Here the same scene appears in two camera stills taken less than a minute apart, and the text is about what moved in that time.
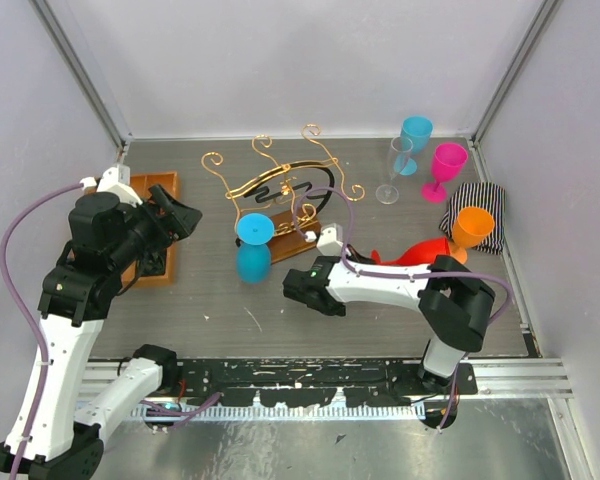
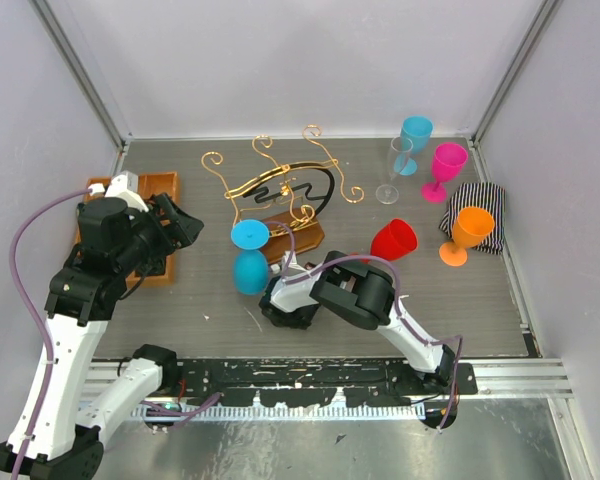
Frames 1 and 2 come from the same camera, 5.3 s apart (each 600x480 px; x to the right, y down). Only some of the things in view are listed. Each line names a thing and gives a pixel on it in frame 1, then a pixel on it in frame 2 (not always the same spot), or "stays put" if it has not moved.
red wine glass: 420,253 → 394,239
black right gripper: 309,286 → 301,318
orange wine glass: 471,226 stays put
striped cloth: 484,195 stays put
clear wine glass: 399,152 stays put
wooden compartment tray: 133,276 stays put
